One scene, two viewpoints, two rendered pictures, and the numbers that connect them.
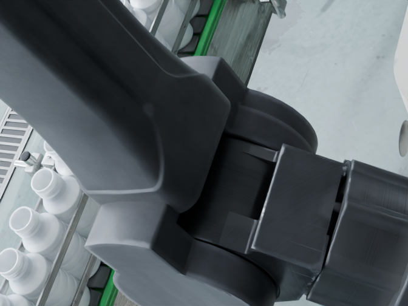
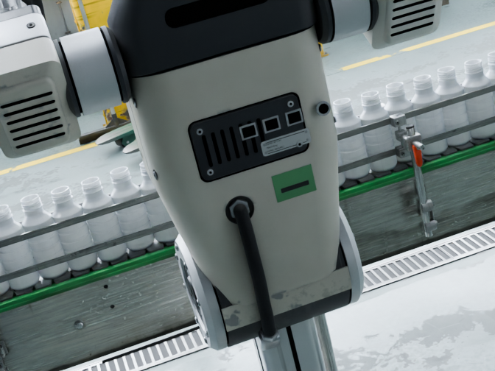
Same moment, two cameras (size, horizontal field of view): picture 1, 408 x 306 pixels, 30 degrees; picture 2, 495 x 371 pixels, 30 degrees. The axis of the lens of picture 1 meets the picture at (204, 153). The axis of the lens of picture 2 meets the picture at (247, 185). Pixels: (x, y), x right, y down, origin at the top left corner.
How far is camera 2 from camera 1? 104 cm
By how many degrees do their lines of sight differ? 36
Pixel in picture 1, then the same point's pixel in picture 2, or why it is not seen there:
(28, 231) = (114, 178)
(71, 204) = (150, 189)
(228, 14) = (380, 197)
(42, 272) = (99, 203)
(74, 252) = (131, 219)
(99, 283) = (132, 255)
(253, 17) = (410, 223)
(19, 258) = (94, 183)
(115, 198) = not seen: outside the picture
